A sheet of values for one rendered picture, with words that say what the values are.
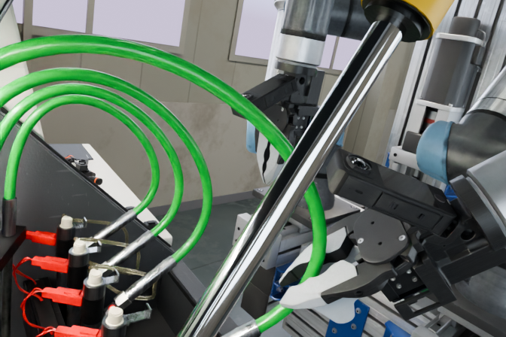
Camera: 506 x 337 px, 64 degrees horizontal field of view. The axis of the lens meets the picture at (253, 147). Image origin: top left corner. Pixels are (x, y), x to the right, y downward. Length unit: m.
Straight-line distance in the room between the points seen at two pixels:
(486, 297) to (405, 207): 0.55
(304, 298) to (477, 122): 0.30
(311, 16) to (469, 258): 0.40
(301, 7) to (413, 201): 0.38
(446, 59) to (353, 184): 0.69
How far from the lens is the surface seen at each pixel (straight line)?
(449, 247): 0.42
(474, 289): 0.92
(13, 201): 0.68
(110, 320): 0.53
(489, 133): 0.54
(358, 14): 0.76
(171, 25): 2.87
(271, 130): 0.35
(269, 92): 0.63
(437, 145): 0.54
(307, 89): 0.69
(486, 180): 0.39
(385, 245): 0.39
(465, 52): 1.01
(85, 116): 2.72
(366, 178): 0.35
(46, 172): 0.76
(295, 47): 0.65
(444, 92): 1.00
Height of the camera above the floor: 1.44
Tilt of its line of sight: 15 degrees down
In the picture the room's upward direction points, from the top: 11 degrees clockwise
